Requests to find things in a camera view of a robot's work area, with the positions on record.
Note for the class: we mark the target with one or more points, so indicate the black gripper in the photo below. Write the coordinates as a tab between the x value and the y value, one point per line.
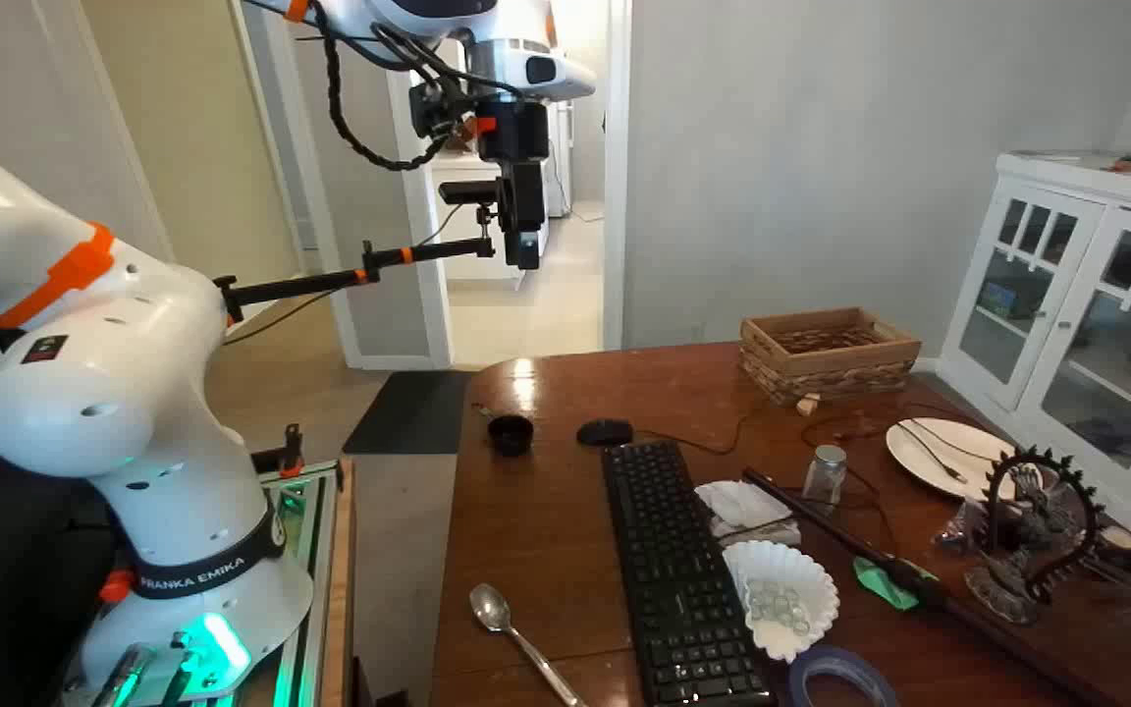
525	139

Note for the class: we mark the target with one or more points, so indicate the black computer mouse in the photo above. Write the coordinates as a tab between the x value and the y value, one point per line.
604	433

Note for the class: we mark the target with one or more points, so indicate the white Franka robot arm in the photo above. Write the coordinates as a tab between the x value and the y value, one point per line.
97	368

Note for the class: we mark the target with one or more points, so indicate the robot base stand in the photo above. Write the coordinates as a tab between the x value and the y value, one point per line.
311	576

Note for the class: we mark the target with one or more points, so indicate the white door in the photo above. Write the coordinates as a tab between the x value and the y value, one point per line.
381	259

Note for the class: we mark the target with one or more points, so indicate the small black cup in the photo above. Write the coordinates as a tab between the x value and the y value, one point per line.
511	433

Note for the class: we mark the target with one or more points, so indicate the dark floor mat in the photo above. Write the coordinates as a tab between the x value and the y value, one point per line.
411	412

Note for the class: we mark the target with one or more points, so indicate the woven wicker basket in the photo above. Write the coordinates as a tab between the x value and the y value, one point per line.
843	359

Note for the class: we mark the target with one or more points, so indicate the white folded napkin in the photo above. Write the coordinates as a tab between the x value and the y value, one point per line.
742	507

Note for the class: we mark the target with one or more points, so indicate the silver metal spoon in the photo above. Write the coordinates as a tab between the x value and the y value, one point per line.
491	608

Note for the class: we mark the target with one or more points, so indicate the black computer keyboard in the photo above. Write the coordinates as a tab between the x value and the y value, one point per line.
686	576

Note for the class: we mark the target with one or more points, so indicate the small glass jar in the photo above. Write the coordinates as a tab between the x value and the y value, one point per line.
826	477

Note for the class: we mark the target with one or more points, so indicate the long black stick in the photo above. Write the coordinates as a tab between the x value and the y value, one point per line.
843	530

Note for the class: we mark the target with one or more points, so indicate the white paper coffee filter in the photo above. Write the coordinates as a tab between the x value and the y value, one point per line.
784	594

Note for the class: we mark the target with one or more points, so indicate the metal fork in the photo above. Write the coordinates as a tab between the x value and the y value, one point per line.
934	452

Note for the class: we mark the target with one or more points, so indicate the small green object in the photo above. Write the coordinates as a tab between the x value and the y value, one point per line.
879	583

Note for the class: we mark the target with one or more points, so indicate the white round plate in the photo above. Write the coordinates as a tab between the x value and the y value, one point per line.
971	464

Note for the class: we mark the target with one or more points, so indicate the white glass door cabinet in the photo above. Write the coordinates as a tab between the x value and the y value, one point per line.
1078	327

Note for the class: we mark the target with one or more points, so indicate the dark metal gear stand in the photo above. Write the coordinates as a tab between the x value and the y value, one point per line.
1030	525

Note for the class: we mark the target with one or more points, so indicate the small round candle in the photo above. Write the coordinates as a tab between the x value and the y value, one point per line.
1119	549

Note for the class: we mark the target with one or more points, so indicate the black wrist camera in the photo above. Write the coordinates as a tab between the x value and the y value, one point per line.
467	189

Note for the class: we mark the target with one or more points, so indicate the black camera mount rod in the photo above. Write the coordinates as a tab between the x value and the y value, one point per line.
330	276

